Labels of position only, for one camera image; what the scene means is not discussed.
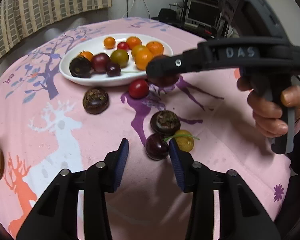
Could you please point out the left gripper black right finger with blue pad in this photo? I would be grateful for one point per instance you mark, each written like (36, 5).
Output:
(242, 216)

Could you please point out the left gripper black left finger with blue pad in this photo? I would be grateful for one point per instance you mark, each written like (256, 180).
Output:
(54, 216)

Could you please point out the yellow green small fruit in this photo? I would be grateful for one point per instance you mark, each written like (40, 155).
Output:
(185, 140)

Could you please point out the dark passion fruit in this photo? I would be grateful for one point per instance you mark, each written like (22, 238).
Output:
(164, 81)

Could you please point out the dark cherry with stem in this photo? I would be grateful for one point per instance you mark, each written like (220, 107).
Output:
(156, 148)

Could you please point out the brown mangosteen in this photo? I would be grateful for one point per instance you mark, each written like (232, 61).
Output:
(165, 122)
(95, 100)

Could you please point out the small red cherry tomato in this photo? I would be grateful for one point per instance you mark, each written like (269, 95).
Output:
(123, 46)

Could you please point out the dark purple tomato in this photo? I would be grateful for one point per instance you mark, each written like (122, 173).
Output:
(80, 67)

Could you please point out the person's right hand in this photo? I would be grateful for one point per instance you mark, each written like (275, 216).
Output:
(267, 114)

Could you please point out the black metal shelf rack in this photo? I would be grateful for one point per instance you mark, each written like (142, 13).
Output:
(204, 31)

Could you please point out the black computer monitor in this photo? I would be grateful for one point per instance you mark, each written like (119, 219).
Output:
(203, 13)

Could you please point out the pink printed tablecloth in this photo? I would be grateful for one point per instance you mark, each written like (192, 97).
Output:
(44, 128)

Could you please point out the right small orange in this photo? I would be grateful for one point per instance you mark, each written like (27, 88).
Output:
(155, 47)

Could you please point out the small orange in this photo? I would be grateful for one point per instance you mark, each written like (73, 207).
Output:
(143, 58)
(155, 47)
(109, 43)

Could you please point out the front small orange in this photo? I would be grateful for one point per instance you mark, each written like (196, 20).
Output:
(143, 58)

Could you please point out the yellow orange kumquat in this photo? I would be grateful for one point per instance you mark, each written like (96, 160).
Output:
(136, 49)

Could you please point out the green brown tomato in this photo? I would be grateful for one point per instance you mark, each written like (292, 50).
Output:
(120, 57)

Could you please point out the small far orange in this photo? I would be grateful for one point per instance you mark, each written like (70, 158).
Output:
(109, 43)

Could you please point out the dark red plum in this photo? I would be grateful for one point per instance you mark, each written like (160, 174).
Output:
(99, 62)

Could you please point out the large orange tangerine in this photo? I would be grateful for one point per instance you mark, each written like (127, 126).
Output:
(86, 54)

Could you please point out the white oval plate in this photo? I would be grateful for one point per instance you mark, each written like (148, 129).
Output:
(95, 46)

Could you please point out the checked beige curtain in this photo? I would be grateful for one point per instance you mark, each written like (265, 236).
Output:
(21, 18)

